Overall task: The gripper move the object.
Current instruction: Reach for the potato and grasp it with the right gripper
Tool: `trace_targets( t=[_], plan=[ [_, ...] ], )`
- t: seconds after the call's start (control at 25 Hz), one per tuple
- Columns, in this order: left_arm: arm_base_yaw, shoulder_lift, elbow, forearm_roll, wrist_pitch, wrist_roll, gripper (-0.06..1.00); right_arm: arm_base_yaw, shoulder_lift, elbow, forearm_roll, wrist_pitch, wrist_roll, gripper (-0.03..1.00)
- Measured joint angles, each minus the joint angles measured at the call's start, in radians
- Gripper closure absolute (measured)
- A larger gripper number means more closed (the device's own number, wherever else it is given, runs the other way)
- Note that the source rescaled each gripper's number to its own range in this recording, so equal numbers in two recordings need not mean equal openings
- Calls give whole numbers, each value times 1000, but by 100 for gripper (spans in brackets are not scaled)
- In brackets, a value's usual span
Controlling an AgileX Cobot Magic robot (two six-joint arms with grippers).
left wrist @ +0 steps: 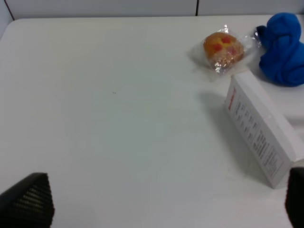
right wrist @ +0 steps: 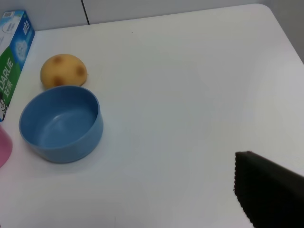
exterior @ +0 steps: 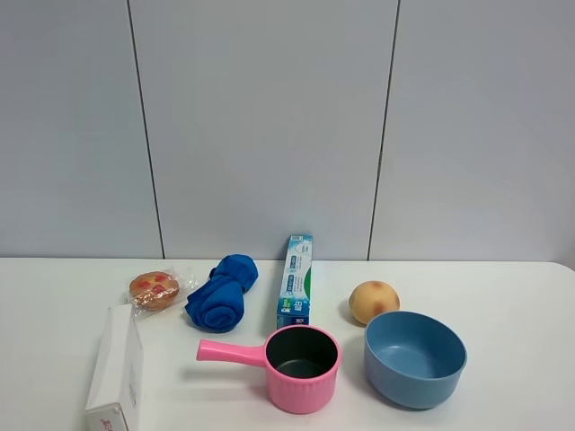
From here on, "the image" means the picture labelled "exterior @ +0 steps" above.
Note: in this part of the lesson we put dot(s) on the blue white toothpaste box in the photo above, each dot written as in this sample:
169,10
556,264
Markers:
294,301

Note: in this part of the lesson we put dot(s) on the rolled blue towel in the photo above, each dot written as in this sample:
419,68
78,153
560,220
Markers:
218,306

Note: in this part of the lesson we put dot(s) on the wrapped fruit-topped bun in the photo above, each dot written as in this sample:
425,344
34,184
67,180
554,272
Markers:
156,291

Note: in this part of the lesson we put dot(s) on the blue plastic bowl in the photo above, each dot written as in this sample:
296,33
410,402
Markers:
412,360

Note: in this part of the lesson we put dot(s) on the white cardboard box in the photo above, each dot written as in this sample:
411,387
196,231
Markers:
114,399

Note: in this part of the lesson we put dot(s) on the pink saucepan with handle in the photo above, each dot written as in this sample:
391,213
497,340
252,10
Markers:
301,364

